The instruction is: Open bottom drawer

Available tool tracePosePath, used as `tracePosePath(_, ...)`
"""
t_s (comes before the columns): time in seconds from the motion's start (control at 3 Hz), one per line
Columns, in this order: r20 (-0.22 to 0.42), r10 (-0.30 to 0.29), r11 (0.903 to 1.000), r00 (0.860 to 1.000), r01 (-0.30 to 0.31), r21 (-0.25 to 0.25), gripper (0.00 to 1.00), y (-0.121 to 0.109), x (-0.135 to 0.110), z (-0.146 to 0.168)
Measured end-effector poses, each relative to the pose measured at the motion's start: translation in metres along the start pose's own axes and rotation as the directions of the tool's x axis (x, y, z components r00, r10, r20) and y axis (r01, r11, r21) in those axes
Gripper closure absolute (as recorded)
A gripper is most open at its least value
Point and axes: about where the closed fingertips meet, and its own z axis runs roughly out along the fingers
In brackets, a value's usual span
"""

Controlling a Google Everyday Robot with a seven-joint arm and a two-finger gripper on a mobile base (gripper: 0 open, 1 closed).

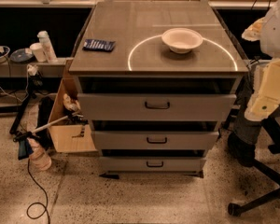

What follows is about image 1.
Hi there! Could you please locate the grey middle drawer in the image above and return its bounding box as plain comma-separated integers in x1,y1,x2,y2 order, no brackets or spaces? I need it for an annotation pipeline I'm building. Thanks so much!
92,131,218,150

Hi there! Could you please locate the black office chair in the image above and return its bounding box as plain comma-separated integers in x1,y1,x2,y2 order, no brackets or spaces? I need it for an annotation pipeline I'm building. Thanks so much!
227,93,280,218

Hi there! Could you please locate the white grabber stick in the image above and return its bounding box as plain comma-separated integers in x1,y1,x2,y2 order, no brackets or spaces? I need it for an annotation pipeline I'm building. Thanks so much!
13,111,82,142

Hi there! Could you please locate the blue plate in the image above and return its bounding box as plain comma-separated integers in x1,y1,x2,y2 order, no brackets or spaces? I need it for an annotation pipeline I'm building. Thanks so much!
10,48,34,63

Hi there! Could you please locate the cardboard box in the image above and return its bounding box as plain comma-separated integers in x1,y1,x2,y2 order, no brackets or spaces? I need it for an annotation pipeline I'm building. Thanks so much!
47,59,98,154

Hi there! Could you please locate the white paper cup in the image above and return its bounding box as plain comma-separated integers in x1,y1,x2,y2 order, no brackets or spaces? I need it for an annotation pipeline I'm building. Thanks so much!
30,43,47,63

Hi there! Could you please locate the black floor cable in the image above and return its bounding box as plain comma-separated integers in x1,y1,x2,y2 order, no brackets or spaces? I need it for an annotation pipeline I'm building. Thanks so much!
25,158,51,224

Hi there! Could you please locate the white bowl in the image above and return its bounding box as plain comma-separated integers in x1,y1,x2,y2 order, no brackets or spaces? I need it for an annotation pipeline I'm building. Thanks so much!
161,28,203,54

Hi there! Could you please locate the white power adapter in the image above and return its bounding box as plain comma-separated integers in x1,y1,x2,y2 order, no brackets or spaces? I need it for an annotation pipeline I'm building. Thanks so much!
27,64,38,77

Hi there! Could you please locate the grey top drawer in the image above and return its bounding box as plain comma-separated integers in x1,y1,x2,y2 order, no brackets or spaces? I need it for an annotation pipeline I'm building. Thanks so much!
78,93,235,121

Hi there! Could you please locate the grey drawer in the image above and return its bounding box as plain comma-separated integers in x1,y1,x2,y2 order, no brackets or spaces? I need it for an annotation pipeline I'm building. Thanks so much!
78,93,235,121
100,157,206,173
92,131,218,150

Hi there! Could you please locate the grey bottom drawer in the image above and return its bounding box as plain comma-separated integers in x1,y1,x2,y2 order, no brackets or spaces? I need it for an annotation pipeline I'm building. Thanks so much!
100,157,206,173

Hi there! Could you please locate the blue snack packet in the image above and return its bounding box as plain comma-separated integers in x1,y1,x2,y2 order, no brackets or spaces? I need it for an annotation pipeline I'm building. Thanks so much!
82,39,115,52

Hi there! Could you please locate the white spray can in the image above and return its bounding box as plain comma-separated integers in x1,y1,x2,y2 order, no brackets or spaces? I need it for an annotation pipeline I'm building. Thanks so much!
37,31,58,63

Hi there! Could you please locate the person leg in jeans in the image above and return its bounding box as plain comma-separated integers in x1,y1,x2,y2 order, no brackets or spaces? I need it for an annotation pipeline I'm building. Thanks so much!
228,70,261,167

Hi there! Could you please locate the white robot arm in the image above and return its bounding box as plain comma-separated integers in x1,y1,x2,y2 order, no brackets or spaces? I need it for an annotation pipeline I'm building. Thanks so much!
242,0,280,121

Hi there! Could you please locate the grey drawer cabinet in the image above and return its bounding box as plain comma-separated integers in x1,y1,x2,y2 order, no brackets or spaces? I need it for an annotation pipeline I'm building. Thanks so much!
68,0,250,179

